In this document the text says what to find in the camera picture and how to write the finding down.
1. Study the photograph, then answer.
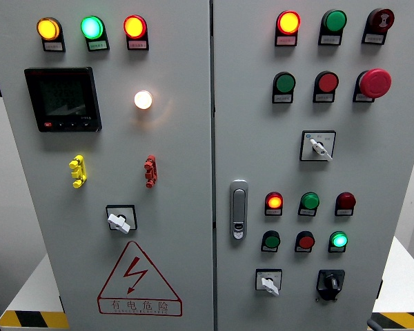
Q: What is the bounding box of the black knob turn switch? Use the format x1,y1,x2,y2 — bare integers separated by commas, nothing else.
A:
315,269,346,303

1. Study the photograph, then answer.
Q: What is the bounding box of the black yellow striped tape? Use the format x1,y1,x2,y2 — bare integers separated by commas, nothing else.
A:
369,312,414,330
0,311,70,330

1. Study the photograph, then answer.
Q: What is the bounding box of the small green domed button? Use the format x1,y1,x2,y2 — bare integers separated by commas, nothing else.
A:
328,230,349,248

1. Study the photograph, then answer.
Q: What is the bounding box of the small red push button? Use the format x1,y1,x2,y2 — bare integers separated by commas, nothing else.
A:
295,230,316,249

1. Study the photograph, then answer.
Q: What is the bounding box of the small red round lamp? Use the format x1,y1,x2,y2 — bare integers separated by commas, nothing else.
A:
335,191,357,210
265,191,284,210

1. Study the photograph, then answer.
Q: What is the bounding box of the small green push button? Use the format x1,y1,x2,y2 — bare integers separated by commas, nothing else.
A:
262,230,282,249

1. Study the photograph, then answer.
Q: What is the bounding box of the small green round lamp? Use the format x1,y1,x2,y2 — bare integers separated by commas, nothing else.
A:
299,191,321,210

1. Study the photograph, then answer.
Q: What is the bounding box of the pale grey door with lock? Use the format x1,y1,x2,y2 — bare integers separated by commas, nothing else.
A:
212,0,414,331

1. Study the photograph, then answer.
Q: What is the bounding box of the silver door lock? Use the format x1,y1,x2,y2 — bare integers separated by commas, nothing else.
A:
229,179,249,241

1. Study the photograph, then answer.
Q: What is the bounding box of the red warning triangle sticker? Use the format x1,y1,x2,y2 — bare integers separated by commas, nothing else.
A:
97,240,184,317

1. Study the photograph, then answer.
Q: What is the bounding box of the large red stop button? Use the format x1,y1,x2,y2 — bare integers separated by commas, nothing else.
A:
358,68,393,99

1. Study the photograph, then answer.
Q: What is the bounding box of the large red push button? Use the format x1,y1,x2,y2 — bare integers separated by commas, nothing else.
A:
314,70,340,94

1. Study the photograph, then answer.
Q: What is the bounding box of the pale grey cabinet door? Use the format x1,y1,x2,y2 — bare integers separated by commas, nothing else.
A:
0,0,215,331

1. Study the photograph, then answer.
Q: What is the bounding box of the large green push button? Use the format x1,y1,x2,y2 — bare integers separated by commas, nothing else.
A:
273,71,297,94

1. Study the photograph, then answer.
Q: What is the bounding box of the dark red round buzzer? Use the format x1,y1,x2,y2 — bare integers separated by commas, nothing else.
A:
367,8,395,34

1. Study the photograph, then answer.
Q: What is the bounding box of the large dark green lamp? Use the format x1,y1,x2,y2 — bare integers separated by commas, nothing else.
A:
321,9,348,34

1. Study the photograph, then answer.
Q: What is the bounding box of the large red round lamp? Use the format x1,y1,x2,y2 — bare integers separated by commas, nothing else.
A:
123,14,148,41
276,10,302,36

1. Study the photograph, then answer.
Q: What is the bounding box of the white round lamp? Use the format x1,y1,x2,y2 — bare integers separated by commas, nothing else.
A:
133,90,154,110

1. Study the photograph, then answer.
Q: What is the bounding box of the black display meter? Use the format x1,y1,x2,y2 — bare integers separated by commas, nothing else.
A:
24,66,103,133

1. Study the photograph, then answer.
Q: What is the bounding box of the large green lit lamp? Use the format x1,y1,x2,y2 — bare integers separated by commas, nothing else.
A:
80,15,106,40

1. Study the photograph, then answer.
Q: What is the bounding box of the large yellow round lamp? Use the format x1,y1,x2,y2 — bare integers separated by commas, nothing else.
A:
36,17,62,42

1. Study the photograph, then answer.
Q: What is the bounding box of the small white handle turn switch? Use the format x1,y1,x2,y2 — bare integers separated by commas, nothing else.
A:
255,268,283,297

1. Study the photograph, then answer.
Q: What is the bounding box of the large white handle turn switch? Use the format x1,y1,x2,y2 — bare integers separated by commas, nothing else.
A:
299,130,337,163

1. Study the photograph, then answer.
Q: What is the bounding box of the small red handle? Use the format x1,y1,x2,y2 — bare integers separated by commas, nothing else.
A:
144,154,158,189

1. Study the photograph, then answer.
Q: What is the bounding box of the small yellow handle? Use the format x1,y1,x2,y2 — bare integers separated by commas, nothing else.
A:
68,154,88,189

